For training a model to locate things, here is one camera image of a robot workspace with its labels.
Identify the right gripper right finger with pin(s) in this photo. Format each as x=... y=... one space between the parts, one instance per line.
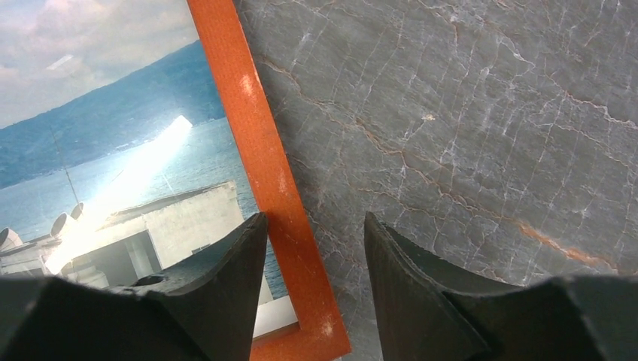
x=427 y=308

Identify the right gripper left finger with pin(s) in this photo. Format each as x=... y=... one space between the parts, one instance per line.
x=201 y=308

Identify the wooden picture frame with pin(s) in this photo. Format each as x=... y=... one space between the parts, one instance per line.
x=320 y=333

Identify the building and sky photo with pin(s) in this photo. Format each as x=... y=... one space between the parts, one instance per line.
x=124 y=149

